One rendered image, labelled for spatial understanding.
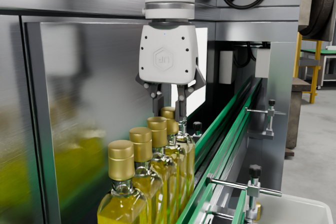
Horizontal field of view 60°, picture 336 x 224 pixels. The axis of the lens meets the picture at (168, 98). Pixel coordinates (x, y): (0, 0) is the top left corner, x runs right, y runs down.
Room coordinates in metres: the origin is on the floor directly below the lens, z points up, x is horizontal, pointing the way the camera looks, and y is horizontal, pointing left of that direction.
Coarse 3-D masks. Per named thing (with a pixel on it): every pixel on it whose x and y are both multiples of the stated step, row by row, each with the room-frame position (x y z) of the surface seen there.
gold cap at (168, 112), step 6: (162, 108) 0.52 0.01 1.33; (168, 108) 0.52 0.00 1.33; (174, 108) 0.52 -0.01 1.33; (162, 114) 0.51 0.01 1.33; (168, 114) 0.50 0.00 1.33; (174, 114) 0.51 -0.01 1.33; (168, 120) 0.50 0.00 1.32; (174, 120) 0.51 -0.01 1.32; (168, 126) 0.50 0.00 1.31; (174, 126) 0.51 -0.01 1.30; (168, 132) 0.50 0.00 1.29; (174, 132) 0.51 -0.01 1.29
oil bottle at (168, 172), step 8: (152, 160) 0.45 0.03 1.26; (160, 160) 0.45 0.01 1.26; (168, 160) 0.46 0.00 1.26; (152, 168) 0.44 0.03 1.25; (160, 168) 0.44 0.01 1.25; (168, 168) 0.45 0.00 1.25; (168, 176) 0.44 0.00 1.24; (168, 184) 0.44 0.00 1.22; (168, 192) 0.44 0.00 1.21; (168, 200) 0.44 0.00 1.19; (168, 208) 0.44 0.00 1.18; (168, 216) 0.44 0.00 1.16
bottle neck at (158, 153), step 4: (152, 148) 0.45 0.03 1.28; (156, 148) 0.45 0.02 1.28; (160, 148) 0.45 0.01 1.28; (164, 148) 0.46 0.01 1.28; (152, 152) 0.45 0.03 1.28; (156, 152) 0.45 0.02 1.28; (160, 152) 0.45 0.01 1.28; (164, 152) 0.46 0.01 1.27; (152, 156) 0.45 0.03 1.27; (156, 156) 0.45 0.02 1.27; (160, 156) 0.45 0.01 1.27; (164, 156) 0.46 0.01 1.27
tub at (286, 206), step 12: (264, 204) 0.75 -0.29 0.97; (276, 204) 0.74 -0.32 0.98; (288, 204) 0.73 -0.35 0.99; (300, 204) 0.72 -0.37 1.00; (312, 204) 0.71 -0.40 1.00; (324, 204) 0.70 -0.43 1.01; (264, 216) 0.74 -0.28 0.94; (276, 216) 0.74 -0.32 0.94; (288, 216) 0.73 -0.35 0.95; (300, 216) 0.72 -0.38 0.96; (312, 216) 0.71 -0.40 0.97; (324, 216) 0.67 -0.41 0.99
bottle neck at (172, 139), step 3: (168, 135) 0.51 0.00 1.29; (171, 135) 0.51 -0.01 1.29; (174, 135) 0.51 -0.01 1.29; (168, 138) 0.51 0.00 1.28; (171, 138) 0.51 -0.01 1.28; (174, 138) 0.51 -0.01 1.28; (168, 141) 0.51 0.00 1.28; (171, 141) 0.51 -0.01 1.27; (174, 141) 0.51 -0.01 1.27; (168, 144) 0.51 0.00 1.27; (171, 144) 0.51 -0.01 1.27; (174, 144) 0.51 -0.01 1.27
